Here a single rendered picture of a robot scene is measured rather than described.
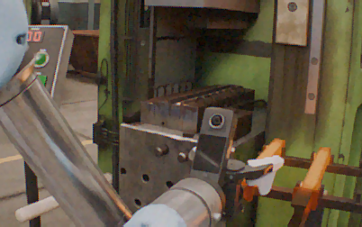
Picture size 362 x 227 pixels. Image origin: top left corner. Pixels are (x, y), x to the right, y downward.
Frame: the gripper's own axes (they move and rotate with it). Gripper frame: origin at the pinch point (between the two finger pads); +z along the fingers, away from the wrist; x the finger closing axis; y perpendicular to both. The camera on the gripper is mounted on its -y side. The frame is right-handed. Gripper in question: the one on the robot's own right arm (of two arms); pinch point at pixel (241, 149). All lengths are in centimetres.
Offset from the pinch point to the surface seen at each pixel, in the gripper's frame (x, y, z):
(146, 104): -43, 5, 44
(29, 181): -90, 40, 40
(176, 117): -32, 7, 43
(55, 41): -77, -12, 42
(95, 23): -613, 8, 819
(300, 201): 11.9, 6.1, -3.6
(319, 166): 12.4, 7.2, 19.5
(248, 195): 1.8, 8.8, 1.4
